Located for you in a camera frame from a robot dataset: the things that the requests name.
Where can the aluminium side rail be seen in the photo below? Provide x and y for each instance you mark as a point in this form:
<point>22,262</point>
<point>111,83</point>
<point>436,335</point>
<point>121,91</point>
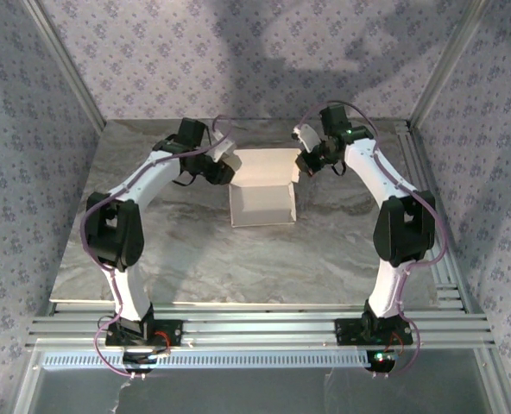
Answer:
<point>419,172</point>

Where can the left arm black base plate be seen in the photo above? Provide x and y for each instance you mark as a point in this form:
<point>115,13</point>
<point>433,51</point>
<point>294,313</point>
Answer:
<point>173,332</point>

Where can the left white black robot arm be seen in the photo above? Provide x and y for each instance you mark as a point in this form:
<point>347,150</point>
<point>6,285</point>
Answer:
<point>139,185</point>

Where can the white paper box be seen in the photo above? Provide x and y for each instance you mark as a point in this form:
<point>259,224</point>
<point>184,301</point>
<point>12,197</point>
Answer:
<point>262,194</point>

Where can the left aluminium corner post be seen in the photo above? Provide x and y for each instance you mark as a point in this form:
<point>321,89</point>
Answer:
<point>65,64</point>

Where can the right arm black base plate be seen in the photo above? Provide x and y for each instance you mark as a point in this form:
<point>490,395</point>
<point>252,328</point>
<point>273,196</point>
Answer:
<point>346,332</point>

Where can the right aluminium corner post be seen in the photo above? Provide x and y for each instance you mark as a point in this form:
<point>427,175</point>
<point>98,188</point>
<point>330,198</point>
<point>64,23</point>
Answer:
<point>449,60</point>

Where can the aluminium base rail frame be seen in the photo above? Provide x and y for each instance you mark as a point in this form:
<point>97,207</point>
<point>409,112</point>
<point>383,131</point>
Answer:
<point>260,328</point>

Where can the aluminium corner post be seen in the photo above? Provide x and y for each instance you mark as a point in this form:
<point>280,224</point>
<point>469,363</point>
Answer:
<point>65,64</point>
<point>449,60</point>

